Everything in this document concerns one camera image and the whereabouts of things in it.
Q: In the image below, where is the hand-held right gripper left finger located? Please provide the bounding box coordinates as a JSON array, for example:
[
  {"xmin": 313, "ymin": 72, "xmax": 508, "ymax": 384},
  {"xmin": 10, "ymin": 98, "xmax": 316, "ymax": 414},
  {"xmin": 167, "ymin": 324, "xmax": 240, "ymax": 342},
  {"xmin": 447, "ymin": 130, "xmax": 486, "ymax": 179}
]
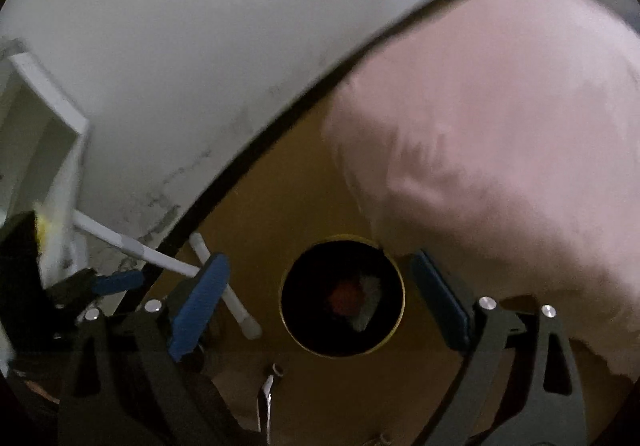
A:
[{"xmin": 57, "ymin": 253, "xmax": 241, "ymax": 446}]

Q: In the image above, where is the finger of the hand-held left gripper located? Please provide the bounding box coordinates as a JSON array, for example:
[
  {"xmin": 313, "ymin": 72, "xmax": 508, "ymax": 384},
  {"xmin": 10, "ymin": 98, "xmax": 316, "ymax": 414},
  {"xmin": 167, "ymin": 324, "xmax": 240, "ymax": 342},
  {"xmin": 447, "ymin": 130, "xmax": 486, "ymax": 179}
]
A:
[{"xmin": 50, "ymin": 268, "xmax": 146, "ymax": 311}]

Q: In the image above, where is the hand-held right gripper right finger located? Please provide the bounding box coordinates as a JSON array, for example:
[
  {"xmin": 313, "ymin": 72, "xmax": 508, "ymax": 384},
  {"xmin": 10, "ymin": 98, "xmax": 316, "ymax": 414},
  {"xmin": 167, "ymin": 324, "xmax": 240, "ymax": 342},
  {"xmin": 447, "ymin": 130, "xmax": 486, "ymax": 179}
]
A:
[{"xmin": 410, "ymin": 251, "xmax": 588, "ymax": 446}]

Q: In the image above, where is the white wrapper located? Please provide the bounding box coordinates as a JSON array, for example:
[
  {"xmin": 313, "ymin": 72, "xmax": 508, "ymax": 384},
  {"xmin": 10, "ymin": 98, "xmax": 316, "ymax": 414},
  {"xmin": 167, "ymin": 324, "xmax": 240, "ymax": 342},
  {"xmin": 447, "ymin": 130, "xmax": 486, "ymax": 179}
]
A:
[{"xmin": 35, "ymin": 186, "xmax": 88, "ymax": 287}]

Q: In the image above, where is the black bin with gold rim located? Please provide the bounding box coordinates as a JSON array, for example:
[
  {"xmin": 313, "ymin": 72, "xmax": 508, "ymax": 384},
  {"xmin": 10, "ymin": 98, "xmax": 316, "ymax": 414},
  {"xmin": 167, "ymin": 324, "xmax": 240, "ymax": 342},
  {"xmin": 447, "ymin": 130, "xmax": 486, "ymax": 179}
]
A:
[{"xmin": 279, "ymin": 234, "xmax": 405, "ymax": 358}]

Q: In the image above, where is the white tubular rack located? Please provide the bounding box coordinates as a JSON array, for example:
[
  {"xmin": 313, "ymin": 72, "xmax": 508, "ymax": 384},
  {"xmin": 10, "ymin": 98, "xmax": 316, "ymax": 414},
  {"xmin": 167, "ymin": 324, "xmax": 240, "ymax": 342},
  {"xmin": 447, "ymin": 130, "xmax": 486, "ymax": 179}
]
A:
[{"xmin": 65, "ymin": 211, "xmax": 263, "ymax": 341}]

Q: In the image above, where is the crumpled white paper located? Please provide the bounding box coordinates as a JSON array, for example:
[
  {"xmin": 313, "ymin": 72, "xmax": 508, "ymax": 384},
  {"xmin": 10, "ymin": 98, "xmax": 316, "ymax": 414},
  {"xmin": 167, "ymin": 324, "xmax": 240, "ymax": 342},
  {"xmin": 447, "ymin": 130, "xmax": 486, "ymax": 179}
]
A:
[{"xmin": 350, "ymin": 273, "xmax": 386, "ymax": 331}]

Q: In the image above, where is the red item in bin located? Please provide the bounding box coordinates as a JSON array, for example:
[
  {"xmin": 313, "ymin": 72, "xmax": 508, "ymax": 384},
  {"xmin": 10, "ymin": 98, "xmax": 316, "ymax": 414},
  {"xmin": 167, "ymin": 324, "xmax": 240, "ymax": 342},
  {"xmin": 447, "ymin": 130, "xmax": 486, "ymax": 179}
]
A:
[{"xmin": 327, "ymin": 278, "xmax": 368, "ymax": 319}]

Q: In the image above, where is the pink blanket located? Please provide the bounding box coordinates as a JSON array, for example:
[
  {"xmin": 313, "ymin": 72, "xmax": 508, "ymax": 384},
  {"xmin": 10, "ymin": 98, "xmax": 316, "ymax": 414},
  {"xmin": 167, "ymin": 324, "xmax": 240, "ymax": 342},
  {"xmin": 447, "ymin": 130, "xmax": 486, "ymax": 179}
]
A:
[{"xmin": 320, "ymin": 0, "xmax": 640, "ymax": 377}]

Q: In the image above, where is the white wall shelf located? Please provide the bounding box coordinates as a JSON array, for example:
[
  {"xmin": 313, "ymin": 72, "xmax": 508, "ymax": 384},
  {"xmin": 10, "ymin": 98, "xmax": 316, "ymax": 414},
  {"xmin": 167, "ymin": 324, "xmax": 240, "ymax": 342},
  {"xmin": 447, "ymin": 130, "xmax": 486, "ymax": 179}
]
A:
[{"xmin": 0, "ymin": 40, "xmax": 91, "ymax": 217}]

